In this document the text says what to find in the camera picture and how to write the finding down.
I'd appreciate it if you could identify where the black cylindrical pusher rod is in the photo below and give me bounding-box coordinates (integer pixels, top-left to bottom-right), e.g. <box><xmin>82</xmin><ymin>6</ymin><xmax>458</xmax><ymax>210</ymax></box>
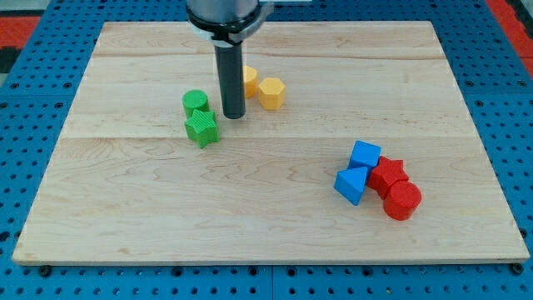
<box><xmin>215</xmin><ymin>44</ymin><xmax>246</xmax><ymax>119</ymax></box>

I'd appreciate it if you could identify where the green star block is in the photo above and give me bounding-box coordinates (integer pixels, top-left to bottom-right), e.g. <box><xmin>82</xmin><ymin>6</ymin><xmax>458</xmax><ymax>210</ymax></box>
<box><xmin>185</xmin><ymin>109</ymin><xmax>220</xmax><ymax>148</ymax></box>

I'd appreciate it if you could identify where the red star block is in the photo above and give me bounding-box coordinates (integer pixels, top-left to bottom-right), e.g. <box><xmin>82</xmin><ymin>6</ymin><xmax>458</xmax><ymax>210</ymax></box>
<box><xmin>366</xmin><ymin>156</ymin><xmax>409</xmax><ymax>200</ymax></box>

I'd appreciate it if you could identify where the yellow block behind rod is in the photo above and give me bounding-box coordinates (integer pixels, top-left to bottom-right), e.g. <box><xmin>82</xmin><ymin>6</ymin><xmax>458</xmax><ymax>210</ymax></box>
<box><xmin>243</xmin><ymin>66</ymin><xmax>259</xmax><ymax>99</ymax></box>

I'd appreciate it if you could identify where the yellow hexagon block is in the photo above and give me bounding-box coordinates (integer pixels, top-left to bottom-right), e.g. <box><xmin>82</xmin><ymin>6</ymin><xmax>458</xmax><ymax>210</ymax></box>
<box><xmin>258</xmin><ymin>77</ymin><xmax>286</xmax><ymax>110</ymax></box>

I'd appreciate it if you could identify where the green cylinder block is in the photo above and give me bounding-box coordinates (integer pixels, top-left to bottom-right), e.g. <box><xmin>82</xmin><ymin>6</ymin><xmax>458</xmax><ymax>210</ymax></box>
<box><xmin>182</xmin><ymin>89</ymin><xmax>209</xmax><ymax>118</ymax></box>

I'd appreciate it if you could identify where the light wooden board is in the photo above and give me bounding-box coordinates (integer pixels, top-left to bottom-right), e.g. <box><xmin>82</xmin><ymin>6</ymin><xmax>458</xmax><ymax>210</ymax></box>
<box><xmin>12</xmin><ymin>21</ymin><xmax>530</xmax><ymax>266</ymax></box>

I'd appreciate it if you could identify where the blue cube block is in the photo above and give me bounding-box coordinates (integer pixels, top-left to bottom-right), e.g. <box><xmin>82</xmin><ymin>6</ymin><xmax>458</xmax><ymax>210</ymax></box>
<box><xmin>347</xmin><ymin>140</ymin><xmax>381</xmax><ymax>169</ymax></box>

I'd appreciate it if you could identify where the blue triangle block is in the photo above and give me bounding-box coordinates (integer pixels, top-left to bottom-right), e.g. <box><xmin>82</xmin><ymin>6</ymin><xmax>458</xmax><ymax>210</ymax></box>
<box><xmin>333</xmin><ymin>167</ymin><xmax>368</xmax><ymax>206</ymax></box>

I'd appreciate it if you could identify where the red cylinder block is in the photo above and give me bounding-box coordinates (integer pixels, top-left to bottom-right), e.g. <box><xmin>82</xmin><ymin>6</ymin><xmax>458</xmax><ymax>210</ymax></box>
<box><xmin>383</xmin><ymin>181</ymin><xmax>422</xmax><ymax>221</ymax></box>

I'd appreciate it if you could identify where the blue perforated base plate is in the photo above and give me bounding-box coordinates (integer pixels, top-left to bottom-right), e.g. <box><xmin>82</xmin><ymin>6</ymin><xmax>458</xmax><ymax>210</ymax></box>
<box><xmin>1</xmin><ymin>0</ymin><xmax>532</xmax><ymax>299</ymax></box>

